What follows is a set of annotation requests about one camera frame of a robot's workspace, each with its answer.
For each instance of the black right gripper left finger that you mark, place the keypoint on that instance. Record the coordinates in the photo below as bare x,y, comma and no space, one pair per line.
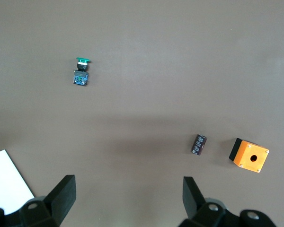
61,196

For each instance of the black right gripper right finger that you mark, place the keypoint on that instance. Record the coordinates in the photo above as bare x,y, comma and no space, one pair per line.
194,198

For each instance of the green push button switch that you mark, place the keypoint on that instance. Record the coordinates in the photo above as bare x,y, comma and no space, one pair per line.
81,79

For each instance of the white drawer cabinet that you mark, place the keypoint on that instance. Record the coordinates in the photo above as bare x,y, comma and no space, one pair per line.
7,184

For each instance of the orange button enclosure box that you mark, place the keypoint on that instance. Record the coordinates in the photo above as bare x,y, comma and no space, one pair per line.
246,151

